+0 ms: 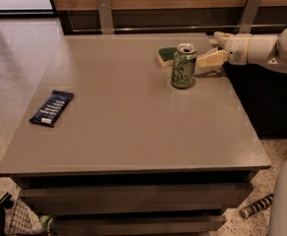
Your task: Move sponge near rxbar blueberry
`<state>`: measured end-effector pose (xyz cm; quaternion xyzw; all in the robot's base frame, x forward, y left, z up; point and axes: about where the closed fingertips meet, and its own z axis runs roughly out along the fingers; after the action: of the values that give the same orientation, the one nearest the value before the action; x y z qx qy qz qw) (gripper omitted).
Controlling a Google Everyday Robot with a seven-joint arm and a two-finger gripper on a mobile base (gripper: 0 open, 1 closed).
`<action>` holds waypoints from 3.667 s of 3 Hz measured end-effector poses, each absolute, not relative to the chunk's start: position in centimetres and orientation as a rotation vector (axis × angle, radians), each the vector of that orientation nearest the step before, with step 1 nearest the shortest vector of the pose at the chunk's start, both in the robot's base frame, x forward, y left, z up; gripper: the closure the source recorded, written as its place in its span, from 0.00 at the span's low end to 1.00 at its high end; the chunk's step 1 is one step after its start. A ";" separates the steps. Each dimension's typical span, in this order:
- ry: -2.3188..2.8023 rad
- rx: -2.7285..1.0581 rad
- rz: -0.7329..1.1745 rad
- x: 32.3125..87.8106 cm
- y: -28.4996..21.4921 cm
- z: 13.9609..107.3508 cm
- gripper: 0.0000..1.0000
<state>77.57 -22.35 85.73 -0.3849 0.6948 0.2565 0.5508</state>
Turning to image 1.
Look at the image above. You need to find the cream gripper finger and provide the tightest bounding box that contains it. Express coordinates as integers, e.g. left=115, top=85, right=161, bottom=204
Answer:
left=196, top=48, right=229, bottom=75
left=213, top=31, right=233, bottom=47

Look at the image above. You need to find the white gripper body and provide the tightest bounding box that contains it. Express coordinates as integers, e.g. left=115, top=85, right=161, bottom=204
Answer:
left=224, top=33, right=252, bottom=65

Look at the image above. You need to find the green and yellow sponge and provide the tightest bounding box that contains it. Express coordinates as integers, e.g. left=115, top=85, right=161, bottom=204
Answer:
left=157, top=47, right=176, bottom=68

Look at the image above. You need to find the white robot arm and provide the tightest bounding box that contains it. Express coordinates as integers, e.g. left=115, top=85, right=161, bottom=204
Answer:
left=197, top=28, right=287, bottom=236

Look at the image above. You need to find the blue rxbar blueberry wrapper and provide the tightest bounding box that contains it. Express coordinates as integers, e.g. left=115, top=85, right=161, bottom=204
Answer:
left=29, top=90, right=75, bottom=128

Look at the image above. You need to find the green soda can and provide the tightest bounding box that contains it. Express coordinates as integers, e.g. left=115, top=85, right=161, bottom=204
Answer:
left=171, top=42, right=198, bottom=89

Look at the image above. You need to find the grey drawer cabinet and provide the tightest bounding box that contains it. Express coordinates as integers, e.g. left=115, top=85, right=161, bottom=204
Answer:
left=0, top=33, right=270, bottom=222

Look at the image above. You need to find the upper grey drawer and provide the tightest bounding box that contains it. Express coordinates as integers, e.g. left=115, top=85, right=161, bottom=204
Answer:
left=20, top=183, right=253, bottom=215

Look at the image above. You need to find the grey drawer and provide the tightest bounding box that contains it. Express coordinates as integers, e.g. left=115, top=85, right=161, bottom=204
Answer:
left=20, top=183, right=253, bottom=215
left=52, top=215, right=226, bottom=236

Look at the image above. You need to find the lower grey drawer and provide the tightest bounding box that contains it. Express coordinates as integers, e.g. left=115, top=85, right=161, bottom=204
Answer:
left=52, top=215, right=226, bottom=236

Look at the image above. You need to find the horizontal metal rail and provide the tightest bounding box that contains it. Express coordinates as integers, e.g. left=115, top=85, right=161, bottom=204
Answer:
left=72, top=24, right=287, bottom=34

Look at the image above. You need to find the right metal bracket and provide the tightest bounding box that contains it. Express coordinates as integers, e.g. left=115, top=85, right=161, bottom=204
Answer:
left=236, top=0, right=261, bottom=33

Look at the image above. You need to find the metal bracket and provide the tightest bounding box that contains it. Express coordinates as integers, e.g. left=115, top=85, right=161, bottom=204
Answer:
left=236, top=0, right=261, bottom=33
left=96, top=0, right=114, bottom=34

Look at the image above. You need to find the left metal bracket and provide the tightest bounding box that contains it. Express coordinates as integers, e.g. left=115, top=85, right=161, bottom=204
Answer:
left=96, top=0, right=114, bottom=34

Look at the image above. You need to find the striped black white handle tool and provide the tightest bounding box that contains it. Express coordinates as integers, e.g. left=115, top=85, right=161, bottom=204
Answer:
left=239, top=194, right=273, bottom=219

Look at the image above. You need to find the wire mesh basket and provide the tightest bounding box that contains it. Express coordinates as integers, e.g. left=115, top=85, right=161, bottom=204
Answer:
left=5, top=198, right=44, bottom=236

